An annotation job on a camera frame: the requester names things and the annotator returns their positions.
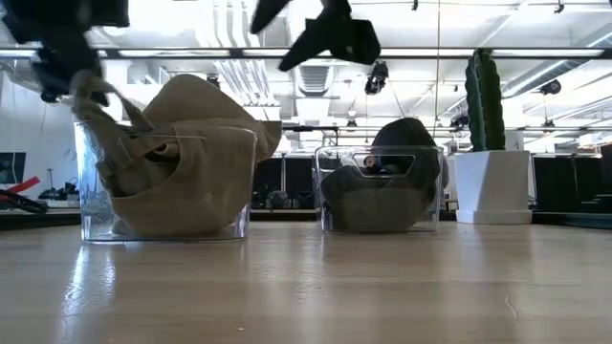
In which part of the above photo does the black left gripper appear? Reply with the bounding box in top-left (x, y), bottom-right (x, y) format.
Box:
top-left (0, 0), bottom-right (131, 108)

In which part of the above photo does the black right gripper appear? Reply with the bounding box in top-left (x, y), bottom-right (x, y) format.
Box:
top-left (250, 0), bottom-right (383, 74)

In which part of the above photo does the tan bucket hat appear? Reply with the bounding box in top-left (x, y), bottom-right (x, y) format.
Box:
top-left (142, 73), bottom-right (284, 164)
top-left (108, 124), bottom-right (253, 239)
top-left (70, 70), bottom-right (208, 198)

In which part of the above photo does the black bucket hat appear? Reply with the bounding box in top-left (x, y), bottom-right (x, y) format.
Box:
top-left (370, 117), bottom-right (444, 195)
top-left (319, 164), bottom-right (434, 233)

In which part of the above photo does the black hanging spotlight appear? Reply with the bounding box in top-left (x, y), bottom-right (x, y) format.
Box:
top-left (363, 60), bottom-right (390, 97)
top-left (538, 78), bottom-right (563, 97)

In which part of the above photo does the red bar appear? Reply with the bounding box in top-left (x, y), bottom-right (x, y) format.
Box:
top-left (0, 175), bottom-right (42, 195)

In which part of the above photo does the clear plastic bin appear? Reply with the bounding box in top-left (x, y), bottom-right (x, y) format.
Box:
top-left (314, 144), bottom-right (446, 235)
top-left (73, 120), bottom-right (260, 244)

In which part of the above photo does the dark office partition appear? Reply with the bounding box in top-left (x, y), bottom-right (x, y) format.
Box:
top-left (251, 156), bottom-right (317, 211)
top-left (532, 153), bottom-right (612, 215)

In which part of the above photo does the green cactus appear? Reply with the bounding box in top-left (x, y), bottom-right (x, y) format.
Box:
top-left (464, 49), bottom-right (507, 153)

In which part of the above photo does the white hexagonal plant pot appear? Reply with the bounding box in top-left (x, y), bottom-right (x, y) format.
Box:
top-left (452, 149), bottom-right (534, 226)

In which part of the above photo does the dark wall monitor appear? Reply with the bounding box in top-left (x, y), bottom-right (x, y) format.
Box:
top-left (0, 151), bottom-right (28, 185)

